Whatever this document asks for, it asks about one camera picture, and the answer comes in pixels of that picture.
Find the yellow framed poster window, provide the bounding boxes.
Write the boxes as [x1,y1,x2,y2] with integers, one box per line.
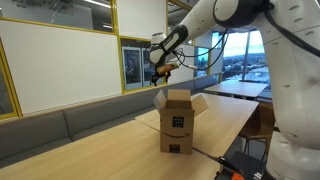
[118,35,169,95]

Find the large exterior window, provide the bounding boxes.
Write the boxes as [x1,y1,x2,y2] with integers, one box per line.
[219,29,272,84]

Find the small narrow blue window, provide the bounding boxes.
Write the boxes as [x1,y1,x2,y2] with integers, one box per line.
[194,46,212,78]

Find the black flat case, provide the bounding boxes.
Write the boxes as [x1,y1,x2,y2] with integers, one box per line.
[229,151,278,180]

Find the wooden chair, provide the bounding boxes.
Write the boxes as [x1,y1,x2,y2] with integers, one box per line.
[238,103,276,161]

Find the yellow framed wide transom window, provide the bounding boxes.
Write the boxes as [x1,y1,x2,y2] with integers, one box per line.
[0,0,118,35]

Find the yellow framed tall corner window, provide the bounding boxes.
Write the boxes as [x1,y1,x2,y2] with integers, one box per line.
[167,0,198,47]

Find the yellow framed meeting room window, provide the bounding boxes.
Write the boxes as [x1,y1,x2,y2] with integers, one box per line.
[0,33,23,120]

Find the background wooden table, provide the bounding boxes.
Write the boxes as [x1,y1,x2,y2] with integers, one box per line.
[203,80,269,100]

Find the long grey bench sofa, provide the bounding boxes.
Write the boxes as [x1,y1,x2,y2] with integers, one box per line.
[0,74,219,168]

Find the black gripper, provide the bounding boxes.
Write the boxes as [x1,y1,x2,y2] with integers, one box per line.
[151,68,172,87]

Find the brown cardboard shipping box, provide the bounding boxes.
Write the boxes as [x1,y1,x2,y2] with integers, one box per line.
[153,88,210,155]

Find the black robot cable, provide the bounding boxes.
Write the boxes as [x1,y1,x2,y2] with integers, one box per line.
[171,0,320,71]

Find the orange and black clamp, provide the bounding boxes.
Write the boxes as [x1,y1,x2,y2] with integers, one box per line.
[214,154,246,180]

